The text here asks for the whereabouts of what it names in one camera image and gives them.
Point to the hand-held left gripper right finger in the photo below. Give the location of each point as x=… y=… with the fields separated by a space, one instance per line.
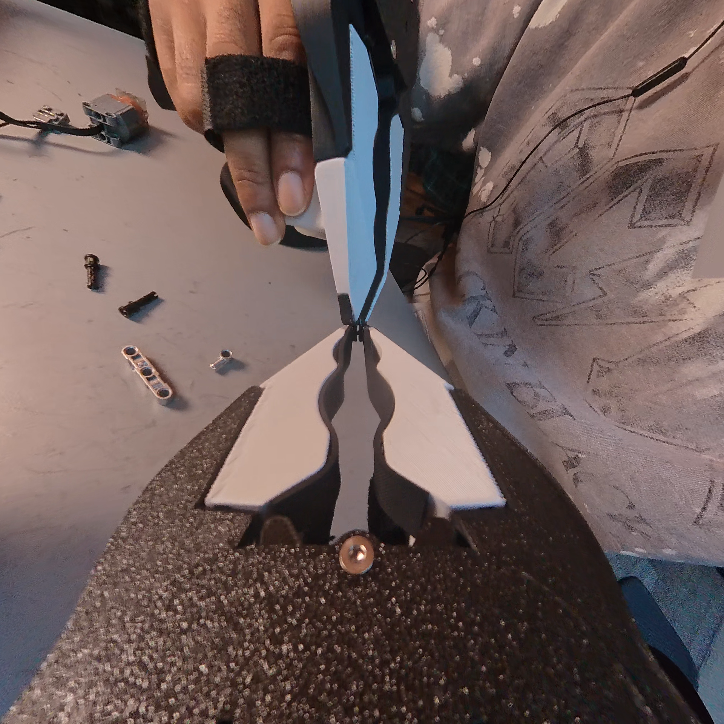
x=441 y=453

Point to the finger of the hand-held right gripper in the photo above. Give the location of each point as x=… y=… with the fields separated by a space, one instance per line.
x=379 y=170
x=334 y=215

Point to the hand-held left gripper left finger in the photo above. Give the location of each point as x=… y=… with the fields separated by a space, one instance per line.
x=277 y=453

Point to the small grey brick connector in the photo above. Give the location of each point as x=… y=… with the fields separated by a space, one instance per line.
x=221 y=360

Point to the short grey brick beam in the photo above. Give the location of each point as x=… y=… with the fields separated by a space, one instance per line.
x=147 y=373

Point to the person's right hand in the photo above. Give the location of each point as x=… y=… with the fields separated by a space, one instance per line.
x=266 y=170

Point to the grey printed sweatshirt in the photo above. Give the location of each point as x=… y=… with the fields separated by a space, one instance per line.
x=588 y=283

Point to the dark blue chair seat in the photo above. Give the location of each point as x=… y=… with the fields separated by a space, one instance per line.
x=668 y=622

